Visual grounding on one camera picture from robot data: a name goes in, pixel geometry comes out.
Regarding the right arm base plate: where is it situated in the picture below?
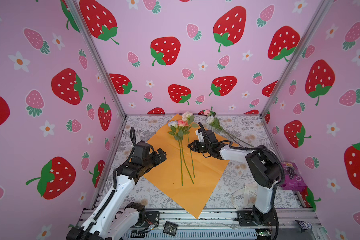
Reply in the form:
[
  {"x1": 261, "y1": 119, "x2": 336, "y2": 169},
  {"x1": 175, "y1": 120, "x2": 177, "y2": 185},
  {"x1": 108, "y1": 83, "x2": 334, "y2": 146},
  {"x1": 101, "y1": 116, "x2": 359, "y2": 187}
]
[{"x1": 237, "y1": 210, "x2": 278, "y2": 227}]

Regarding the aluminium corner post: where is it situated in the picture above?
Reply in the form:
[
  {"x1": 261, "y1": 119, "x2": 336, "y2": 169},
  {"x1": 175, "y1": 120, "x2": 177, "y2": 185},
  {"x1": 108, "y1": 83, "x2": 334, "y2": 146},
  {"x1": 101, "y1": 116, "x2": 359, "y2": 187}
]
[
  {"x1": 67, "y1": 0, "x2": 127, "y2": 120},
  {"x1": 260, "y1": 0, "x2": 333, "y2": 120}
]

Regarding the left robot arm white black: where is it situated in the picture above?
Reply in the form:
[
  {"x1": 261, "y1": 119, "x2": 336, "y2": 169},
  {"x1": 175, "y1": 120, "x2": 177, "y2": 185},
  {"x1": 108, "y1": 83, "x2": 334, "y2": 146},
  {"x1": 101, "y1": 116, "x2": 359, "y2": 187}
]
[{"x1": 66, "y1": 141, "x2": 167, "y2": 240}]

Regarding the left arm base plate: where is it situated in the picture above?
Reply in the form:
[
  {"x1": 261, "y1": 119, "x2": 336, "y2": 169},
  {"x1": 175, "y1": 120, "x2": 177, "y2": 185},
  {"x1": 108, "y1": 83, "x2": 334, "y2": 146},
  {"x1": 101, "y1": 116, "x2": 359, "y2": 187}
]
[{"x1": 132, "y1": 211, "x2": 160, "y2": 228}]

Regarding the orange wrapping paper sheet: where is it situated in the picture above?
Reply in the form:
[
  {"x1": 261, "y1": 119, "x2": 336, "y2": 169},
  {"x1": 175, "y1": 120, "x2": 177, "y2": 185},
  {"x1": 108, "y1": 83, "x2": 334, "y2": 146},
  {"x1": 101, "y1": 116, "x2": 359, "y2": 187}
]
[{"x1": 136, "y1": 116, "x2": 234, "y2": 218}]

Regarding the white fake rose stem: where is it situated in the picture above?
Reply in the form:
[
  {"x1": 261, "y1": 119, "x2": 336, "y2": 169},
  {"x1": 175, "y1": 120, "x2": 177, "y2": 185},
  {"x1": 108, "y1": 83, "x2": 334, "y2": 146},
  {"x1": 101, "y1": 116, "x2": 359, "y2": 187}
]
[{"x1": 168, "y1": 121, "x2": 184, "y2": 186}]

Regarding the white fake flower stem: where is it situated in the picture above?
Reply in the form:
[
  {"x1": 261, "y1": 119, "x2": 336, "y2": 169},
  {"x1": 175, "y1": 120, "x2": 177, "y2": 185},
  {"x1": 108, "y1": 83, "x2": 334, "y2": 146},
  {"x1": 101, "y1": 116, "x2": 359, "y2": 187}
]
[{"x1": 206, "y1": 115, "x2": 254, "y2": 148}]

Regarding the right aluminium corner post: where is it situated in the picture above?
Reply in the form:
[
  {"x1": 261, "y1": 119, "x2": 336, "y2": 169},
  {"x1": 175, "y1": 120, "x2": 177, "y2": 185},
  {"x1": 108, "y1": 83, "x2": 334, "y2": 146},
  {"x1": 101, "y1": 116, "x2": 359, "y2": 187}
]
[{"x1": 260, "y1": 0, "x2": 333, "y2": 120}]

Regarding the black square tag middle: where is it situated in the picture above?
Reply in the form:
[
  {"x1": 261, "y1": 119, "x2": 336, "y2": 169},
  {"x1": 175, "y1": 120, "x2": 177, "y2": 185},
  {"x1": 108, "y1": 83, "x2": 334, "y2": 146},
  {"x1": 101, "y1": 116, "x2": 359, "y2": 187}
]
[{"x1": 163, "y1": 221, "x2": 179, "y2": 237}]

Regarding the white ribbon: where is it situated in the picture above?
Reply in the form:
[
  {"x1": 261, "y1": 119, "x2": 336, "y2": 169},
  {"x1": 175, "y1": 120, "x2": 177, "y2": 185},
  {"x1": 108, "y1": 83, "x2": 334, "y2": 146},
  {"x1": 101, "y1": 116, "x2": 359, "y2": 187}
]
[{"x1": 231, "y1": 182, "x2": 258, "y2": 210}]

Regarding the left aluminium corner post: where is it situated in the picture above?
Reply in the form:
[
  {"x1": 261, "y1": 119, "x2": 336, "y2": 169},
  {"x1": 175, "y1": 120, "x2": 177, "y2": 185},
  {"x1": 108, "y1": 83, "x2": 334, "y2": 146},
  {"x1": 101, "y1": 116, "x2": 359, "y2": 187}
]
[{"x1": 67, "y1": 0, "x2": 127, "y2": 120}]

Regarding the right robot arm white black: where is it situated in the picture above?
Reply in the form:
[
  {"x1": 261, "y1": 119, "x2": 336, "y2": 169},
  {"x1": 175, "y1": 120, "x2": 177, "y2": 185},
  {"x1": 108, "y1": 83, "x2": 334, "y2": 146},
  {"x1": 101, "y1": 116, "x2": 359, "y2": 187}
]
[{"x1": 188, "y1": 128, "x2": 285, "y2": 226}]

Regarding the pink fake rose stem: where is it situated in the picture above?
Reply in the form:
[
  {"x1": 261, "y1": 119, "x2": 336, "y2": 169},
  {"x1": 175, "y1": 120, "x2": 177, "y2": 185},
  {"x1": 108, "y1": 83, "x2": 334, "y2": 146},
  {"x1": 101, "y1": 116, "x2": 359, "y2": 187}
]
[{"x1": 178, "y1": 120, "x2": 194, "y2": 184}]

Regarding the purple snack bag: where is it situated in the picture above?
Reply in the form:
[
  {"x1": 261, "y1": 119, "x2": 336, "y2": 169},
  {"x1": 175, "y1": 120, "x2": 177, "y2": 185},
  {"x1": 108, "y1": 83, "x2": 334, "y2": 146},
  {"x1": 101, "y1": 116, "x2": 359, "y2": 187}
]
[{"x1": 281, "y1": 162, "x2": 307, "y2": 192}]

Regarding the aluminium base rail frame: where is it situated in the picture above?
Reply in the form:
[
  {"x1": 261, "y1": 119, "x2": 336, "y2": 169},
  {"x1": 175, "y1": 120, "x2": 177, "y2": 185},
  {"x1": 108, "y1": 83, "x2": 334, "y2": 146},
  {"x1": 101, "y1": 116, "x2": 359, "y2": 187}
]
[{"x1": 73, "y1": 207, "x2": 326, "y2": 240}]

